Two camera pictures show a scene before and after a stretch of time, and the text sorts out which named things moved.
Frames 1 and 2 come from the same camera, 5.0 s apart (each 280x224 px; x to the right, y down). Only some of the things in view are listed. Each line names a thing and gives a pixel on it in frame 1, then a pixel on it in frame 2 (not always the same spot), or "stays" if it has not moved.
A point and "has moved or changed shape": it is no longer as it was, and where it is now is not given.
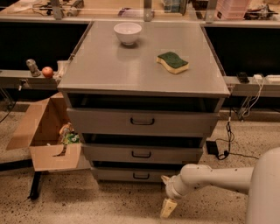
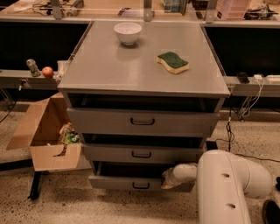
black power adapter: (212, 147) stays
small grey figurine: (34, 69) stays
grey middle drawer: (143, 148) stays
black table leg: (36, 187) stays
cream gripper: (171, 189) -> (177, 174)
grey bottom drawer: (136, 171) has moved or changed shape
